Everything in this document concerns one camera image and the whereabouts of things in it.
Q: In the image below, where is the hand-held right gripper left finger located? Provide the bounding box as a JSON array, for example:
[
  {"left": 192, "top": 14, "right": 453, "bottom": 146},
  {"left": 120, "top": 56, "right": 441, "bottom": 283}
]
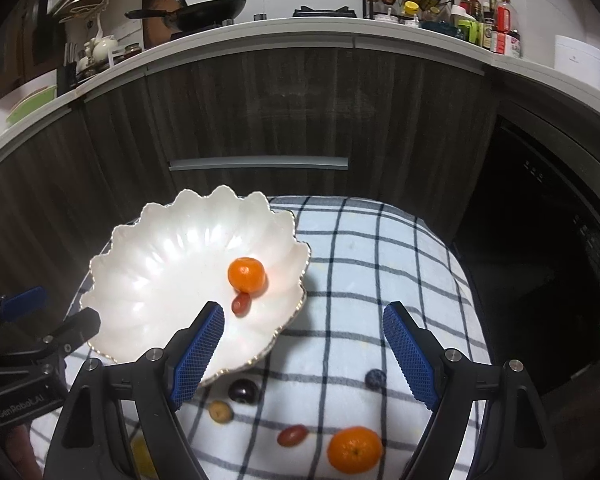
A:
[{"left": 42, "top": 301, "right": 226, "bottom": 480}]

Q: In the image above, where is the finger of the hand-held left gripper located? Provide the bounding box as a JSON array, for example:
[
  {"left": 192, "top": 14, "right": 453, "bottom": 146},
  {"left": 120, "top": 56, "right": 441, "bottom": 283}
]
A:
[
  {"left": 0, "top": 286, "right": 48, "bottom": 336},
  {"left": 10, "top": 307, "right": 102, "bottom": 361}
]

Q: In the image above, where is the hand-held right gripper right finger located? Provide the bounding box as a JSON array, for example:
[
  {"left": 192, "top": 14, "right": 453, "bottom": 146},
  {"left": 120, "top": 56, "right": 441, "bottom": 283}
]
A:
[{"left": 382, "top": 301, "right": 563, "bottom": 480}]

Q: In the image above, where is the dark purple grape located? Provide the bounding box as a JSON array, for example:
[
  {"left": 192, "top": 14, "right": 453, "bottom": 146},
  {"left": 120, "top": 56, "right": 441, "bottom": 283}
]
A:
[{"left": 228, "top": 378, "right": 260, "bottom": 403}]

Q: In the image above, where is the brown longan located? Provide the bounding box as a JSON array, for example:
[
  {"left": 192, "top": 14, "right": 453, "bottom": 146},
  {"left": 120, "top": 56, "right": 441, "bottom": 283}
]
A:
[{"left": 208, "top": 400, "right": 234, "bottom": 425}]

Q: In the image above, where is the white scalloped bowl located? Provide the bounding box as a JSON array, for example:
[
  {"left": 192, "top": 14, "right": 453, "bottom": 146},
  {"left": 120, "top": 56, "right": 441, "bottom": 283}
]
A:
[{"left": 79, "top": 185, "right": 313, "bottom": 388}]

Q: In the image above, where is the mandarin orange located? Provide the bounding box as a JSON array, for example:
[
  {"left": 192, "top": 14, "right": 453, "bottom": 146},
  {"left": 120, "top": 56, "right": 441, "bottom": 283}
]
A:
[
  {"left": 327, "top": 426, "right": 384, "bottom": 475},
  {"left": 227, "top": 256, "right": 267, "bottom": 294}
]

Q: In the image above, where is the yellow-green round fruit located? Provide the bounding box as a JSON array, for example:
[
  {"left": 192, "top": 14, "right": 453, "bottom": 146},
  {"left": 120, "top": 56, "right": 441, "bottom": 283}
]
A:
[{"left": 130, "top": 435, "right": 158, "bottom": 478}]

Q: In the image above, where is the red grape tomato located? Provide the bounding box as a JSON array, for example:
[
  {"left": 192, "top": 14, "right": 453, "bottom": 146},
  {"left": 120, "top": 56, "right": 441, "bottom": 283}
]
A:
[{"left": 277, "top": 424, "right": 309, "bottom": 448}]

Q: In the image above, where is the person's left hand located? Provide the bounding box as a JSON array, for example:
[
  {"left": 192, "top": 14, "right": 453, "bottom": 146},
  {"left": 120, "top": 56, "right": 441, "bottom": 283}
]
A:
[{"left": 2, "top": 425, "right": 36, "bottom": 480}]

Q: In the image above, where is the white checked cloth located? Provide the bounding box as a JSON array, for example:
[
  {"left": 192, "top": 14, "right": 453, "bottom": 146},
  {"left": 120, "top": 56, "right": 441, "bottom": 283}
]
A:
[{"left": 30, "top": 195, "right": 493, "bottom": 480}]

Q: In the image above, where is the black oven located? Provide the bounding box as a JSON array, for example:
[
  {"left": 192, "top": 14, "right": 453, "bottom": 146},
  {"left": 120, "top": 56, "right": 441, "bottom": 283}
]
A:
[{"left": 450, "top": 115, "right": 600, "bottom": 396}]

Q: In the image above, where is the green tray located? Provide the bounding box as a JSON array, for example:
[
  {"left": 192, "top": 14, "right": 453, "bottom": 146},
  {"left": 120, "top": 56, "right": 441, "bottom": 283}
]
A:
[{"left": 5, "top": 85, "right": 58, "bottom": 126}]

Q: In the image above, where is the black knife block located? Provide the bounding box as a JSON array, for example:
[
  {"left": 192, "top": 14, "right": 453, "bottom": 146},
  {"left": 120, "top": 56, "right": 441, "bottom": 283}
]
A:
[{"left": 56, "top": 42, "right": 78, "bottom": 96}]

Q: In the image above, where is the dark wood cabinet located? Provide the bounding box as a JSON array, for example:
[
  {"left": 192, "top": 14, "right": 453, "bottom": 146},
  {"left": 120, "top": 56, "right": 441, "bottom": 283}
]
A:
[{"left": 0, "top": 30, "right": 501, "bottom": 306}]

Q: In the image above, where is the white teapot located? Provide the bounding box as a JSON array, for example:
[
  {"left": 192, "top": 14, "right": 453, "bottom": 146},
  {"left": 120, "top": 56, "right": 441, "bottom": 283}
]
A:
[{"left": 82, "top": 35, "right": 118, "bottom": 63}]

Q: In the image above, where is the brown cutting board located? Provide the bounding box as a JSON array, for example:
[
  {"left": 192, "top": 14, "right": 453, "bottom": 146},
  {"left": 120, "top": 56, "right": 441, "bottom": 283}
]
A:
[{"left": 141, "top": 0, "right": 187, "bottom": 51}]

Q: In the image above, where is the green container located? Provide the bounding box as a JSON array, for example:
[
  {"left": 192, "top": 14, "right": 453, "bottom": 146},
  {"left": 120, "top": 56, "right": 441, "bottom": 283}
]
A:
[{"left": 455, "top": 17, "right": 481, "bottom": 43}]

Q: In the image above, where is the white canister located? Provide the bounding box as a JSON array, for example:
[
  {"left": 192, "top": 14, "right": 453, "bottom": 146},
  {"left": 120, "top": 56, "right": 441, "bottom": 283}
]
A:
[{"left": 552, "top": 34, "right": 600, "bottom": 93}]

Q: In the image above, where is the dark sauce bottle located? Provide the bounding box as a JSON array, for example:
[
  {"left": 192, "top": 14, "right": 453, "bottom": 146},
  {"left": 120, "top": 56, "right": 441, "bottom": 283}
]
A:
[{"left": 481, "top": 0, "right": 497, "bottom": 51}]

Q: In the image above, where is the black wok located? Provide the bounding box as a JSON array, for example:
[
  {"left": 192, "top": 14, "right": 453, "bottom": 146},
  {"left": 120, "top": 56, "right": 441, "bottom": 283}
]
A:
[{"left": 125, "top": 0, "right": 248, "bottom": 31}]

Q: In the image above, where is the red-label bottle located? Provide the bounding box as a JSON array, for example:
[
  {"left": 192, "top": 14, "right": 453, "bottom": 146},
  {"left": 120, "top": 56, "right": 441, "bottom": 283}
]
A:
[{"left": 492, "top": 0, "right": 522, "bottom": 58}]

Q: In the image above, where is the black stove grate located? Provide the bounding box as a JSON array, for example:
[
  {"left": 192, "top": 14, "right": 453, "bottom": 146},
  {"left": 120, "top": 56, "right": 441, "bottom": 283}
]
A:
[{"left": 293, "top": 5, "right": 358, "bottom": 18}]

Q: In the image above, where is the grey drawer handle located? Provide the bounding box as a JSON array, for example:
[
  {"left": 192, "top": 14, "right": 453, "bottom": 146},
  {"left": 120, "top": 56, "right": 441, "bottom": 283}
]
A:
[{"left": 168, "top": 157, "right": 349, "bottom": 172}]

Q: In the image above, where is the gold wire dish rack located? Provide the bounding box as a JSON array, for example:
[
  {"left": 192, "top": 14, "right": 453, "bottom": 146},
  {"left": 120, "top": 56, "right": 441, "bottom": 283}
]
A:
[{"left": 55, "top": 0, "right": 112, "bottom": 23}]

